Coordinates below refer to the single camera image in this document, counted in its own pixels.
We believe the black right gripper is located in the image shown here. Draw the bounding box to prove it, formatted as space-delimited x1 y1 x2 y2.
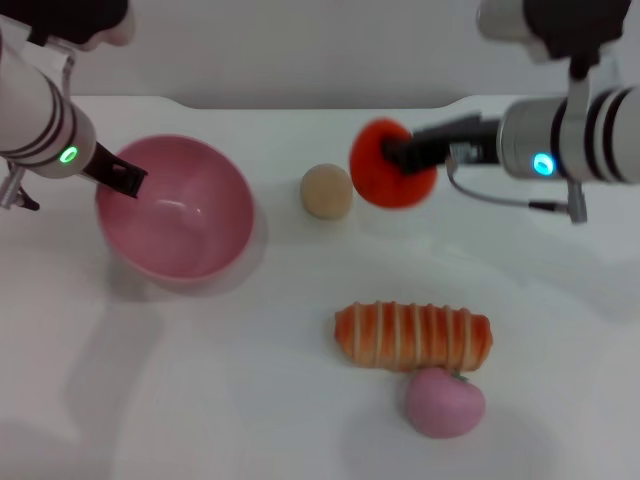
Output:
381 113 502 176

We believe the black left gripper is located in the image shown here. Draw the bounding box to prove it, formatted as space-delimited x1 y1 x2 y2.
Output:
82 141 149 201

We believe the orange toy fruit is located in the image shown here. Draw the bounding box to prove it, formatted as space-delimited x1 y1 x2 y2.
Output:
348 118 441 210

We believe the pink plastic bowl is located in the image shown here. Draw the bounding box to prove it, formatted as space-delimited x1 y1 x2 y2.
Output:
95 133 257 294

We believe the beige toy ball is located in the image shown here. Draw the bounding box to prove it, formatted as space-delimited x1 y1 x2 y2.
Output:
299 163 354 221

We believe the orange striped toy bread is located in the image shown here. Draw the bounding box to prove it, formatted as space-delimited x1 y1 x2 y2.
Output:
333 298 495 374

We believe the pink toy peach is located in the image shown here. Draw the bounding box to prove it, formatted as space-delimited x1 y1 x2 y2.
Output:
404 367 487 441

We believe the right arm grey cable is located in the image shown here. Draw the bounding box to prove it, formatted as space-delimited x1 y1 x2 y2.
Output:
444 155 589 226

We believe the left arm cable plug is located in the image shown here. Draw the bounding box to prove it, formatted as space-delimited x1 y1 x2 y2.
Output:
0 162 41 212

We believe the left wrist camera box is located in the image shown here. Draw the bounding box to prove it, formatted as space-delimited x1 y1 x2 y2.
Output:
0 0 137 54

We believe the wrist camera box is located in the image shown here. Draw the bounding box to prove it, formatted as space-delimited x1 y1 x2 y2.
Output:
475 0 634 80
0 0 137 54

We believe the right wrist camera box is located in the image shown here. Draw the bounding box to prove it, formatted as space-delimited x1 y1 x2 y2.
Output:
475 0 634 80

